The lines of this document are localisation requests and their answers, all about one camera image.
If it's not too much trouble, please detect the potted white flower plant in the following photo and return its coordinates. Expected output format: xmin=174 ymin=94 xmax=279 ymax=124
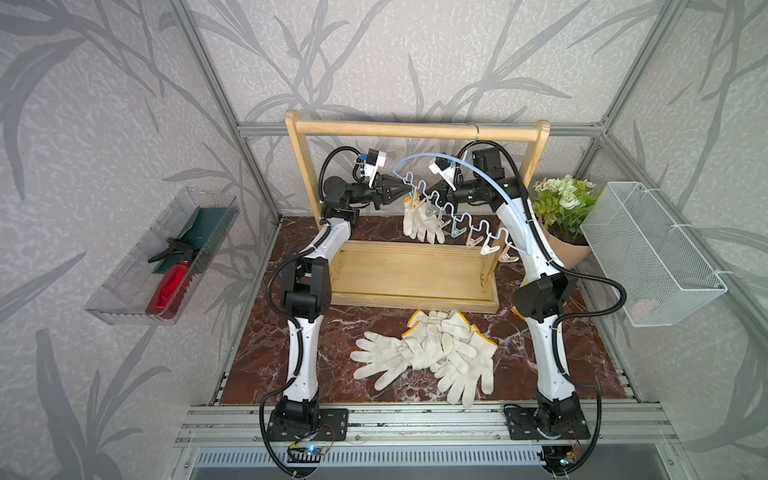
xmin=533 ymin=175 xmax=597 ymax=269

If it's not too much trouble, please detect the green trowel in tray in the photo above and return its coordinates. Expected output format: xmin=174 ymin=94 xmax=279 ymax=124
xmin=153 ymin=207 xmax=227 ymax=274

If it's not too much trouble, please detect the clear plastic wall tray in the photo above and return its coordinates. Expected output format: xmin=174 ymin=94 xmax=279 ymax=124
xmin=85 ymin=187 xmax=240 ymax=326

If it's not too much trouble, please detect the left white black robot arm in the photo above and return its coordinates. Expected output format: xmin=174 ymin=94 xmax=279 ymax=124
xmin=266 ymin=174 xmax=407 ymax=431

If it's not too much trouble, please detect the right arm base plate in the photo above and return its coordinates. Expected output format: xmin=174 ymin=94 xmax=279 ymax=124
xmin=502 ymin=401 xmax=591 ymax=440

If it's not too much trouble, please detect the white glove far left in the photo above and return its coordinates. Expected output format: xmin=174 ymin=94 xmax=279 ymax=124
xmin=350 ymin=331 xmax=416 ymax=391

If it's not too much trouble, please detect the blue clip hanger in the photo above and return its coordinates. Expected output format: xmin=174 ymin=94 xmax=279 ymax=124
xmin=394 ymin=138 xmax=548 ymax=262

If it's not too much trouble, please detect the white glove pile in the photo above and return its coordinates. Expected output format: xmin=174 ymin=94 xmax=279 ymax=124
xmin=398 ymin=310 xmax=477 ymax=374
xmin=430 ymin=325 xmax=498 ymax=409

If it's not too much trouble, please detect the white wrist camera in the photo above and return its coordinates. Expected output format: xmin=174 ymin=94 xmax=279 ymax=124
xmin=361 ymin=149 xmax=387 ymax=188
xmin=429 ymin=156 xmax=456 ymax=191

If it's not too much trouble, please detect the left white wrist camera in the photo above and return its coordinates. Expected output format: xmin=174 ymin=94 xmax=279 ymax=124
xmin=361 ymin=149 xmax=387 ymax=188

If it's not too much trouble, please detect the red spray bottle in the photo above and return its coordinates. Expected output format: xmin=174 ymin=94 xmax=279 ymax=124
xmin=145 ymin=238 xmax=199 ymax=319

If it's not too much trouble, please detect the wooden hanging rack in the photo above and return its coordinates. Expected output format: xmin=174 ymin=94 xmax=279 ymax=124
xmin=285 ymin=110 xmax=551 ymax=313

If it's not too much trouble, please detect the aluminium front rail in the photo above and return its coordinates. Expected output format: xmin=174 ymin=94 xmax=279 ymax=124
xmin=174 ymin=400 xmax=679 ymax=448

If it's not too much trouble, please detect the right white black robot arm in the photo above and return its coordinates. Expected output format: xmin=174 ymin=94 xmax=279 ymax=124
xmin=425 ymin=141 xmax=627 ymax=436

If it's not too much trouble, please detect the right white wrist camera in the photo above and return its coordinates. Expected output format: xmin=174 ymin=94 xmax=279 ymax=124
xmin=429 ymin=156 xmax=456 ymax=191

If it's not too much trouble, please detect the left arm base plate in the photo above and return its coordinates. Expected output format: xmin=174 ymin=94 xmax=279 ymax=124
xmin=267 ymin=408 xmax=349 ymax=441

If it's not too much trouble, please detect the white wire basket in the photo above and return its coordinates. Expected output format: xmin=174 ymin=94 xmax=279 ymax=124
xmin=581 ymin=181 xmax=728 ymax=328

